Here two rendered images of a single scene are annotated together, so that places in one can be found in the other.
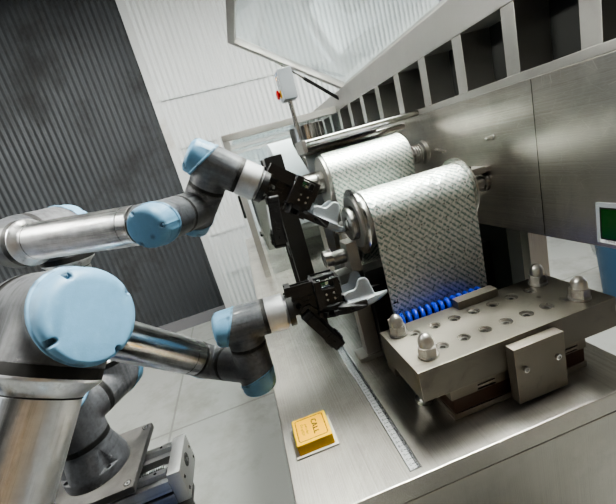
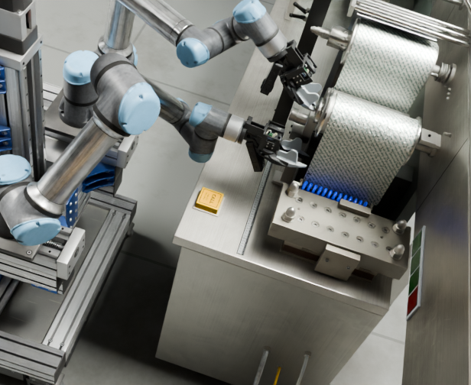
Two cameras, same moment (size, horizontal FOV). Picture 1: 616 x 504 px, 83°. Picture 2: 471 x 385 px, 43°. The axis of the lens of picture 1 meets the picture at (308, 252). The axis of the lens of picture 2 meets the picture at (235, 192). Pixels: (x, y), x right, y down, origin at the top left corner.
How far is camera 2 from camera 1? 1.10 m
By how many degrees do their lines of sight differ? 34
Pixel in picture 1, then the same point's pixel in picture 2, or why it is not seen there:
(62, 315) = (132, 114)
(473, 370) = (302, 241)
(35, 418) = (104, 141)
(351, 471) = (212, 232)
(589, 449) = (329, 309)
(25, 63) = not seen: outside the picture
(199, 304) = not seen: outside the picture
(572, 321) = (373, 260)
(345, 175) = (361, 59)
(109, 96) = not seen: outside the picture
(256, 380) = (198, 154)
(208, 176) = (244, 31)
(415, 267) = (336, 166)
